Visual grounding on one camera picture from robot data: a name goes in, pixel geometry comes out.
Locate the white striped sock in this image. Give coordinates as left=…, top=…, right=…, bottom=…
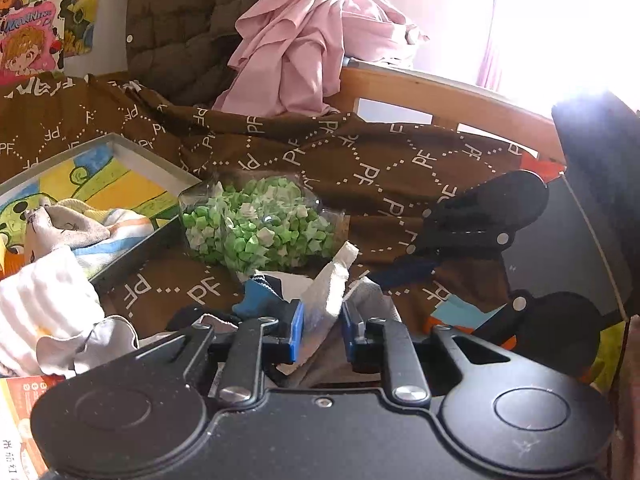
left=0, top=247, right=107, bottom=377

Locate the shallow grey box with drawing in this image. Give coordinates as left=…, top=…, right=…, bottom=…
left=0, top=132, right=203, bottom=288

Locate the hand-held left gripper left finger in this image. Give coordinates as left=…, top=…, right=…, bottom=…
left=132, top=301, right=307, bottom=405

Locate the group of wall drawings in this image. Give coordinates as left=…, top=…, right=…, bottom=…
left=0, top=0, right=103, bottom=88

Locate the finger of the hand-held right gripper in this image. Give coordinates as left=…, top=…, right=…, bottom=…
left=372, top=176, right=517, bottom=289
left=469, top=295, right=531, bottom=342

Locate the orange and white carton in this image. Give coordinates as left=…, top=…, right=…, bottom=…
left=0, top=374, right=68, bottom=480

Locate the white cloth with coloured stripes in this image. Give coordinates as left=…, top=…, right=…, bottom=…
left=65, top=202, right=158, bottom=281

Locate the pink curtain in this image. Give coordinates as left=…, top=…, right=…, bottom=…
left=475, top=0, right=507, bottom=92

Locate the olive quilted jacket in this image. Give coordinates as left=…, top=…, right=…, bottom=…
left=125, top=0, right=281, bottom=111

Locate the brown printed blanket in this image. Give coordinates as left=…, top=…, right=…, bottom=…
left=0, top=72, right=626, bottom=396

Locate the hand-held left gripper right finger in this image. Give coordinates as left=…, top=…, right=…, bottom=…
left=341, top=304, right=516, bottom=406

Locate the grey linen printed pouch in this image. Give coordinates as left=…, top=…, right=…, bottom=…
left=27, top=199, right=112, bottom=261

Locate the pink clothes heap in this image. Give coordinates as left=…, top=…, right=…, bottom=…
left=212, top=0, right=431, bottom=118

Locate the plain grey sock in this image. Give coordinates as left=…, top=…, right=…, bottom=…
left=37, top=316, right=140, bottom=378

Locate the white tissue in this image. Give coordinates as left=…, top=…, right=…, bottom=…
left=299, top=242, right=401, bottom=391

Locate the glass jar of green paper stars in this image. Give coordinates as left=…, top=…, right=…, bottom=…
left=177, top=172, right=351, bottom=277

